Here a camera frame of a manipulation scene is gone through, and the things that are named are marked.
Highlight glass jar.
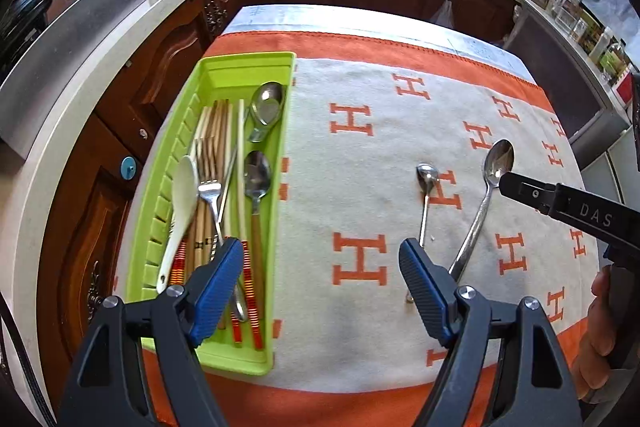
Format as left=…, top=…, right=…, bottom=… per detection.
left=552, top=0, right=581, bottom=30

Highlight grey refrigerator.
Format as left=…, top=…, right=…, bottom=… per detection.
left=582, top=127, right=640, bottom=258

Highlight pile of bamboo chopsticks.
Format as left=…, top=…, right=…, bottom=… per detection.
left=167, top=102, right=251, bottom=348

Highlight small metal spoon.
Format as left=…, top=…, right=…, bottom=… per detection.
left=406, top=163, right=441, bottom=304

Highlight steel kitchen appliance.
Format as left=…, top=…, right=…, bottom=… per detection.
left=502, top=2, right=631, bottom=168

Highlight stainless steel panel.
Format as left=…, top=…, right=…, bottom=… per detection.
left=0, top=0, right=146, bottom=160

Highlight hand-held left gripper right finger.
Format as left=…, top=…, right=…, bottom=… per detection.
left=398, top=238, right=583, bottom=427

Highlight large metal spoon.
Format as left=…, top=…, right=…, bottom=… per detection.
left=447, top=138, right=516, bottom=285

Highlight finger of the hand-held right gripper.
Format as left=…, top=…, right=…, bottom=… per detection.
left=500, top=172, right=557, bottom=215

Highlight clear plastic bottle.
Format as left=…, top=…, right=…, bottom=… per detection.
left=600, top=39, right=626, bottom=75

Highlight green plastic utensil tray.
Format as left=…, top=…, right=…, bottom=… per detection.
left=123, top=52, right=297, bottom=376

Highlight metal fork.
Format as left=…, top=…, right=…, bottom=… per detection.
left=196, top=139, right=226, bottom=258

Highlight orange beige printed blanket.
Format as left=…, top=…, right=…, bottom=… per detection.
left=135, top=29, right=601, bottom=427

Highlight black red pressure cooker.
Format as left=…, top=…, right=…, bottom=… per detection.
left=0, top=0, right=51, bottom=58

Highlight white plastic bag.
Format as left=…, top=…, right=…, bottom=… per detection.
left=432, top=0, right=456, bottom=28

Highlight wood-handled metal spoon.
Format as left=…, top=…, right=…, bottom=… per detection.
left=243, top=151, right=273, bottom=293

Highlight red packet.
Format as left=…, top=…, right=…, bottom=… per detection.
left=617, top=72, right=636, bottom=102

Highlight person's right hand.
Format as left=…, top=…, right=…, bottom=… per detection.
left=570, top=266, right=621, bottom=404

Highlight steel spoon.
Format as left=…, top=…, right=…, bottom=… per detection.
left=237, top=99, right=264, bottom=350

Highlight white ceramic spoon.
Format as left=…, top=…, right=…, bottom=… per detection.
left=156, top=155, right=200, bottom=294

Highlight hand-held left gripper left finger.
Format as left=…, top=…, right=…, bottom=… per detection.
left=57, top=237, right=244, bottom=427

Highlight red-striped bamboo chopstick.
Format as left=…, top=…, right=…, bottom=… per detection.
left=222, top=102, right=244, bottom=345

